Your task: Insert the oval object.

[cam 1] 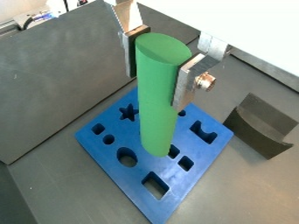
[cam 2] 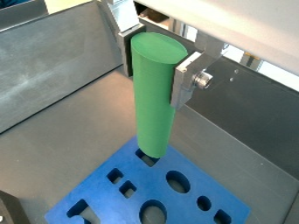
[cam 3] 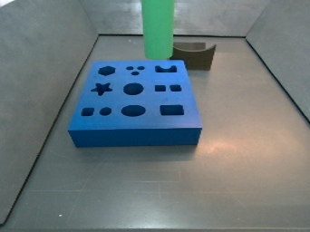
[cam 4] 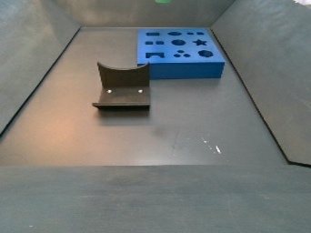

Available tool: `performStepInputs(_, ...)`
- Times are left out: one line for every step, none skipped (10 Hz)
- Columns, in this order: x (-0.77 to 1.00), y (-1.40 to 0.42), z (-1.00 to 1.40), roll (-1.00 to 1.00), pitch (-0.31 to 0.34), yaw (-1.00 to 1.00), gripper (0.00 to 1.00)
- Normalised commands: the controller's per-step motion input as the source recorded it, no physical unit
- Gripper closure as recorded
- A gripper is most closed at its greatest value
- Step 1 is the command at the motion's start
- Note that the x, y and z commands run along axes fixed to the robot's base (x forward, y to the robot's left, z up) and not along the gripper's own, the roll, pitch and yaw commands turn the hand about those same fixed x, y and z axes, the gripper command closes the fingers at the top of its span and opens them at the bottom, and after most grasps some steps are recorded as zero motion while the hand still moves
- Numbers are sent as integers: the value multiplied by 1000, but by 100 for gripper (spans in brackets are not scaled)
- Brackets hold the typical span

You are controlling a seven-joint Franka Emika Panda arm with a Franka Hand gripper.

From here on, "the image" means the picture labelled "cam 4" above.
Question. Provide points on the black curved holder stand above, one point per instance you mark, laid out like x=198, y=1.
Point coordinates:
x=125, y=87

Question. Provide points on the green object at top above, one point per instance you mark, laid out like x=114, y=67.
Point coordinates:
x=164, y=1

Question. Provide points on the blue shape sorter block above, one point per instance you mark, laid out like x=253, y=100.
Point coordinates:
x=180, y=53

